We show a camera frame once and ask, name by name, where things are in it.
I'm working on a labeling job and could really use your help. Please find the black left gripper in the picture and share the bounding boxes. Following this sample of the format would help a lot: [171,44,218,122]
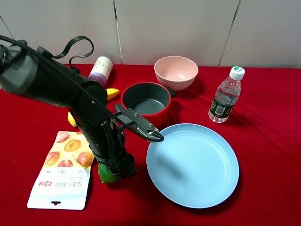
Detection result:
[74,111,137,177]

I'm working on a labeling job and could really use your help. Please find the green lime fruit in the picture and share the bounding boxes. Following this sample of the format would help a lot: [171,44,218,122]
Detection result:
[98,163,120,184]

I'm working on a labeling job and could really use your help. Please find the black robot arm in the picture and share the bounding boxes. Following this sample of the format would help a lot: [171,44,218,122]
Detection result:
[0,45,137,177]

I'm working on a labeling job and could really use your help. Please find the yellow toy banana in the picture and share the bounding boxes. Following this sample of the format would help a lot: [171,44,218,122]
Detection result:
[67,88,119,128]

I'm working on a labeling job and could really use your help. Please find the dried peach snack bag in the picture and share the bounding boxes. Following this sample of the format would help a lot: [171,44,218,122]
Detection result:
[27,131,94,210]

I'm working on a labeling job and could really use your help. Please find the purple garbage bag roll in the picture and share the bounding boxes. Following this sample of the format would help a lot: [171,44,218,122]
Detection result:
[88,56,113,87]

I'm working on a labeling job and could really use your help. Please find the light blue plate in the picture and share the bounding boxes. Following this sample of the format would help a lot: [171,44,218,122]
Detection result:
[146,123,239,209]

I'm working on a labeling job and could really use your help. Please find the pink bowl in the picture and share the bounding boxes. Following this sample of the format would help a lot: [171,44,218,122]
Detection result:
[154,56,198,91]

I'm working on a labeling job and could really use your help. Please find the clear water bottle green label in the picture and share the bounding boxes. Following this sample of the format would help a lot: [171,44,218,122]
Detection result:
[208,66,245,123]

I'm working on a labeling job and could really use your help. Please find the red tablecloth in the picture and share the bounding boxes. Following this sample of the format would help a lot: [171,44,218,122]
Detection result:
[0,67,301,226]

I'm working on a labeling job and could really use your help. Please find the red pot black handles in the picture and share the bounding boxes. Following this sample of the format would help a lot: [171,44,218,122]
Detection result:
[114,82,176,128]

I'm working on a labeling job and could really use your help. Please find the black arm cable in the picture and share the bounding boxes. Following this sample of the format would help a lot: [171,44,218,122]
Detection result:
[0,35,165,144]

